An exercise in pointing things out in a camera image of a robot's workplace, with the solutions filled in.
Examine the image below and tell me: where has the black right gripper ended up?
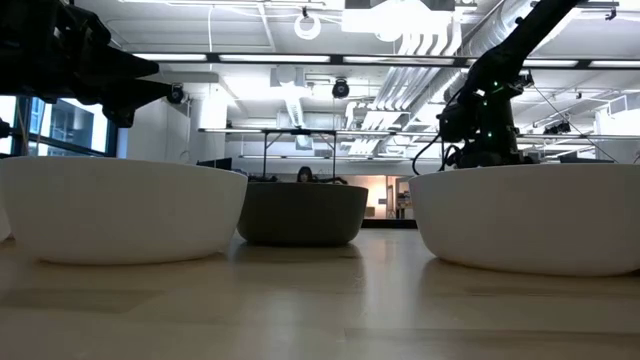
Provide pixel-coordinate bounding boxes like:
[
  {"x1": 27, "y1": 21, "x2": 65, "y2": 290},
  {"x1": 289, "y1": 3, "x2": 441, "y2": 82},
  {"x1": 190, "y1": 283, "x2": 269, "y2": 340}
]
[{"x1": 438, "y1": 102, "x2": 481, "y2": 144}]

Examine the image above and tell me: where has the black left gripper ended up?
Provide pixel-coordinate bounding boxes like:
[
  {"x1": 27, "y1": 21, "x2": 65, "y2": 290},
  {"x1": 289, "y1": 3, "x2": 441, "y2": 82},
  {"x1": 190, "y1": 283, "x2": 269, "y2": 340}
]
[{"x1": 0, "y1": 0, "x2": 174, "y2": 129}]

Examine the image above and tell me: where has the black computer monitor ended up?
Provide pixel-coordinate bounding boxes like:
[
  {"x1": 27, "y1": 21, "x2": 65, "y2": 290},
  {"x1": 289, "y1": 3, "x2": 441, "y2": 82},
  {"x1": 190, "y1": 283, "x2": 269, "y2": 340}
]
[{"x1": 196, "y1": 157, "x2": 234, "y2": 172}]

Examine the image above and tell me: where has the long ceiling light bar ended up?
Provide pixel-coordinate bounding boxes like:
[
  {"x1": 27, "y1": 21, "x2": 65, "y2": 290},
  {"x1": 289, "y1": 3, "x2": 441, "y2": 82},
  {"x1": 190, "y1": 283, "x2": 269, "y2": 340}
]
[{"x1": 132, "y1": 52, "x2": 640, "y2": 70}]

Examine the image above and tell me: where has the dark gray ceramic bowl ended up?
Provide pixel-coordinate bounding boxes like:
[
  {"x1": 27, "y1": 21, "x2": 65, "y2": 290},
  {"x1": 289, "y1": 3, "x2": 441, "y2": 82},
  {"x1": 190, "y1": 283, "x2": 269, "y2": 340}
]
[{"x1": 236, "y1": 181, "x2": 370, "y2": 248}]

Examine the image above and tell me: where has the window with black frame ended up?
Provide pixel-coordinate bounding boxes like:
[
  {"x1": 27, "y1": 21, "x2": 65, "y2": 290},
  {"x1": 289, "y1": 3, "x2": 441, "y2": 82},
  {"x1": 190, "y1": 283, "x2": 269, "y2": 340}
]
[{"x1": 0, "y1": 94, "x2": 119, "y2": 159}]

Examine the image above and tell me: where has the silver ventilation duct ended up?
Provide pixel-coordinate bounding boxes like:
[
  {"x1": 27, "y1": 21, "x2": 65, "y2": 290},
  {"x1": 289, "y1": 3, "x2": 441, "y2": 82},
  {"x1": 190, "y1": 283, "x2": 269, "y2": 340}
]
[{"x1": 419, "y1": 0, "x2": 539, "y2": 104}]

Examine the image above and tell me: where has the black aluminium table frame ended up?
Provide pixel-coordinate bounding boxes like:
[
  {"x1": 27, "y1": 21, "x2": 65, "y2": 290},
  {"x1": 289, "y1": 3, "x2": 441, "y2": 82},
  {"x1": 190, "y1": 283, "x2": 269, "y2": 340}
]
[{"x1": 360, "y1": 218, "x2": 419, "y2": 230}]

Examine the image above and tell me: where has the black rig stand frame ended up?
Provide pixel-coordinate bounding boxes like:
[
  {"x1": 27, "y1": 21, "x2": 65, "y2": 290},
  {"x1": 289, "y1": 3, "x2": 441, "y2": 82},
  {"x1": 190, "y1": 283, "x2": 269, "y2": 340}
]
[{"x1": 259, "y1": 128, "x2": 339, "y2": 182}]

